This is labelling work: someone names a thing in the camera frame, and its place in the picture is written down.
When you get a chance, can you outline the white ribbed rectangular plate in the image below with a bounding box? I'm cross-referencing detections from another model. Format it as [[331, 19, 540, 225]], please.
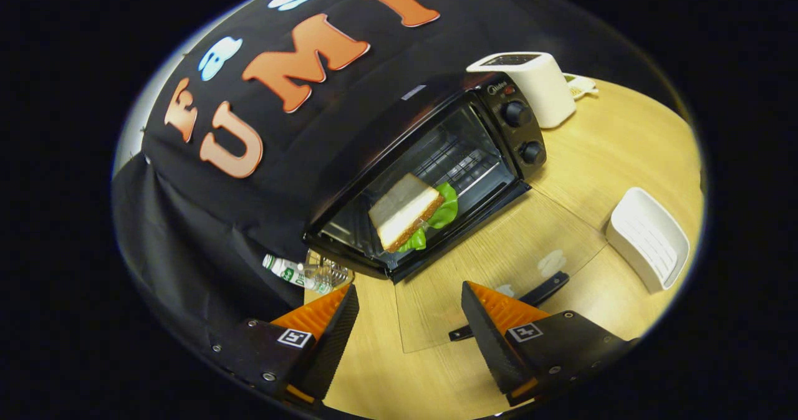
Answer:
[[606, 187, 691, 294]]

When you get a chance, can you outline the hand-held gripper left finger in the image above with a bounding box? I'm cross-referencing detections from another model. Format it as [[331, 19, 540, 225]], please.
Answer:
[[209, 283, 360, 408]]

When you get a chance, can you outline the bread and lettuce sandwich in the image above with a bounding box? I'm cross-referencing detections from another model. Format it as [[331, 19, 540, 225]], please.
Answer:
[[368, 173, 459, 254]]

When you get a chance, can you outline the white bottle green label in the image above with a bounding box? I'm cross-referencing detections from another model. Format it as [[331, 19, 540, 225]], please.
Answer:
[[262, 254, 334, 295]]

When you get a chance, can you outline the metal wire basket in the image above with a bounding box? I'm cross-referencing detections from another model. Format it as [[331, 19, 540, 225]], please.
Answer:
[[304, 250, 355, 291]]

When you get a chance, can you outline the white divided bean dish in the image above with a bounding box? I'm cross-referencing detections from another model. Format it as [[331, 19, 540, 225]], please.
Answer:
[[563, 73, 599, 101]]

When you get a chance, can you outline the white pop-up toaster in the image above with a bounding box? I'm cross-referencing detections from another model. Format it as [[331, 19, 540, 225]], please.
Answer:
[[466, 51, 577, 129]]

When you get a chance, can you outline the black toaster oven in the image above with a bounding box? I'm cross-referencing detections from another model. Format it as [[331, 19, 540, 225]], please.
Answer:
[[304, 71, 608, 353]]

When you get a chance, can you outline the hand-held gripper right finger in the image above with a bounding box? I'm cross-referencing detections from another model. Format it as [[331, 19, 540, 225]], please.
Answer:
[[460, 280, 638, 408]]

